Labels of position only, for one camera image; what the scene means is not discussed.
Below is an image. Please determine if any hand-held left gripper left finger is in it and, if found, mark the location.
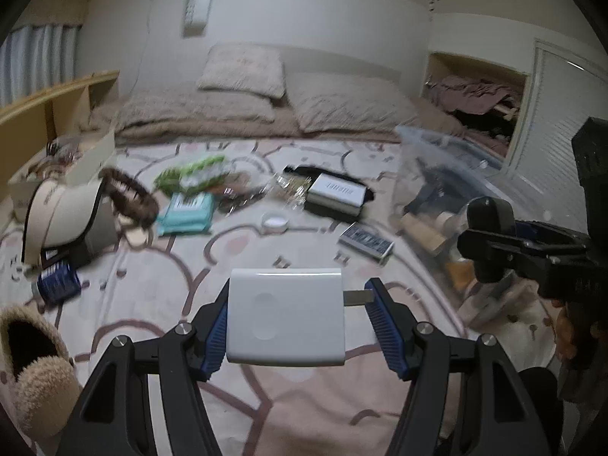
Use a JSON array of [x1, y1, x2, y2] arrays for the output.
[[54, 281, 233, 456]]

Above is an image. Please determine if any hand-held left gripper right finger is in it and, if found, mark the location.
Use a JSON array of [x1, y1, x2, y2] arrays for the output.
[[363, 278, 556, 456]]

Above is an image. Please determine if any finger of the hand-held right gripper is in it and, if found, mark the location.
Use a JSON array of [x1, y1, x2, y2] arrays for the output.
[[457, 230, 590, 295], [513, 220, 590, 248]]

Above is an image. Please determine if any black cylindrical object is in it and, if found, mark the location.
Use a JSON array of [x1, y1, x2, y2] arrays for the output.
[[466, 197, 518, 284]]

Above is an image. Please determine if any white charger adapter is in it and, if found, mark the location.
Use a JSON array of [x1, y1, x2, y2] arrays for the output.
[[225, 268, 376, 367]]

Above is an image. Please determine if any clear plastic container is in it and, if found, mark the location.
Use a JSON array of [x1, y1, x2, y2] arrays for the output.
[[390, 123, 575, 338]]

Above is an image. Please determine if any person's right hand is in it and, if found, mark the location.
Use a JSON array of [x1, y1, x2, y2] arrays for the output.
[[552, 297, 592, 366]]

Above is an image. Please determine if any blue patterned card box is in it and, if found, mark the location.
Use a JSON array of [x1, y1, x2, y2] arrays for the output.
[[337, 223, 396, 265]]

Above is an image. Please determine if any white slatted door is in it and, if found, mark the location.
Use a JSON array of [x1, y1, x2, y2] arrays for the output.
[[507, 40, 608, 200]]

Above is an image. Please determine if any beige powder puff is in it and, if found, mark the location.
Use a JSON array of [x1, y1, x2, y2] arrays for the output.
[[119, 218, 154, 249]]

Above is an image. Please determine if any teal wet wipes pack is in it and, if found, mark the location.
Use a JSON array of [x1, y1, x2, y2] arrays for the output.
[[156, 193, 215, 237]]

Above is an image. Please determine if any black and white box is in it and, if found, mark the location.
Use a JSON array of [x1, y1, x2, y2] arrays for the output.
[[284, 165, 377, 223]]

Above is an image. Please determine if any pink clothes pile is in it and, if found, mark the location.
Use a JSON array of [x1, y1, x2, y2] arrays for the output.
[[430, 76, 523, 119]]

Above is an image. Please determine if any brown fuzzy hair clip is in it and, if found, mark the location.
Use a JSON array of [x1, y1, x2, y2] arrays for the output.
[[97, 167, 160, 224]]

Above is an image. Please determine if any clear candy packet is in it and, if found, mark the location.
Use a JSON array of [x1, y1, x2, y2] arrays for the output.
[[271, 173, 312, 210]]

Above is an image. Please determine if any green snack packet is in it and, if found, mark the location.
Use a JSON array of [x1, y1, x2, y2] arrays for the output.
[[154, 154, 230, 192]]

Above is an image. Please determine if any blue can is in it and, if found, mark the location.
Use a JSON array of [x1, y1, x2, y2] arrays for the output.
[[32, 261, 81, 306]]

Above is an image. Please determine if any beige fuzzy slipper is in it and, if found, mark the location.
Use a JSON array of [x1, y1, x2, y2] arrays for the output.
[[0, 304, 82, 440]]

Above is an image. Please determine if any beige baseball cap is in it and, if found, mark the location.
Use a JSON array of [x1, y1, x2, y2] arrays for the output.
[[21, 183, 119, 267]]

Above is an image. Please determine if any open cardboard box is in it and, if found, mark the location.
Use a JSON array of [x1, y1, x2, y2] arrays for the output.
[[8, 132, 117, 207]]

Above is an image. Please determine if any large beige pillow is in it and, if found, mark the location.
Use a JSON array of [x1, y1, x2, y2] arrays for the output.
[[285, 73, 421, 135]]

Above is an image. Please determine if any small beige pillow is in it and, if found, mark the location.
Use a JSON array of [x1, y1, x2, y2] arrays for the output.
[[197, 43, 286, 100]]

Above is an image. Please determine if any wooden shelf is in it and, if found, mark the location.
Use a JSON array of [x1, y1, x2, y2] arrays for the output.
[[0, 71, 120, 162]]

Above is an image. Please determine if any grey striped curtain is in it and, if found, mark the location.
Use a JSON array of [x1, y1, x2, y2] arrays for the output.
[[0, 24, 79, 110]]

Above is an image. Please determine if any beige curtain valance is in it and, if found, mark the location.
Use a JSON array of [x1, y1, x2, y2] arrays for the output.
[[12, 0, 92, 29]]

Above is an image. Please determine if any white hanging wall sign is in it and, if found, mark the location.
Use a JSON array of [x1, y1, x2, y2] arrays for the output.
[[183, 0, 213, 38]]

